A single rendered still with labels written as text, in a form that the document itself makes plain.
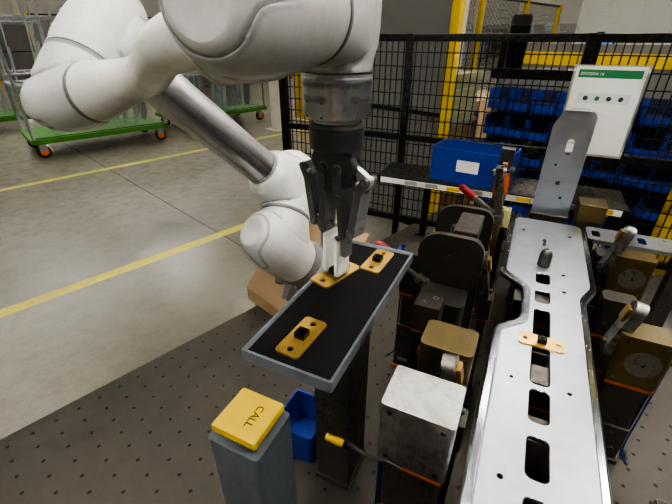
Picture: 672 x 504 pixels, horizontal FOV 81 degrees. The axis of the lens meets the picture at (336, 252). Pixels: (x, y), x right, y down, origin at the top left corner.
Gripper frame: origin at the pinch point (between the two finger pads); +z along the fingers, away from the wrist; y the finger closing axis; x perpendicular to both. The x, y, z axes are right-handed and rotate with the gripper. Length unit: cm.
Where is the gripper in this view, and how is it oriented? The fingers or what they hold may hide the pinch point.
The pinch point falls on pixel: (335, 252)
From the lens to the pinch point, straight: 61.9
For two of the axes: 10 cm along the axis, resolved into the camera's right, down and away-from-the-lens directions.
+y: 7.4, 3.3, -5.8
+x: 6.7, -3.6, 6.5
